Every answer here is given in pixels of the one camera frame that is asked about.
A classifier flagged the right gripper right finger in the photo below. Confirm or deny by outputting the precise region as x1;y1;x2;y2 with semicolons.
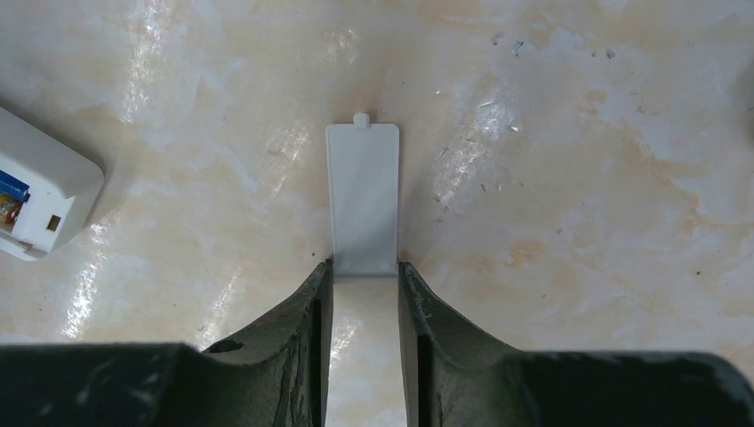
398;262;753;426

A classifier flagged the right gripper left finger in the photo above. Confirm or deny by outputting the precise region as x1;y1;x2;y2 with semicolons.
1;261;333;426

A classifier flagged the white battery cover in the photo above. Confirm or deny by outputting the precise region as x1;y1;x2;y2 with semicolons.
325;113;400;278

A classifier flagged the white remote control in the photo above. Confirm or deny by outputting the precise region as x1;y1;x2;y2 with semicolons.
1;109;104;262

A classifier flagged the orange battery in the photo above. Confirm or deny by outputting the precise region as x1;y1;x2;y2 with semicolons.
0;194;24;225

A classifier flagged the blue battery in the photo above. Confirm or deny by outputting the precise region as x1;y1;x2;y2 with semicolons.
0;171;29;203

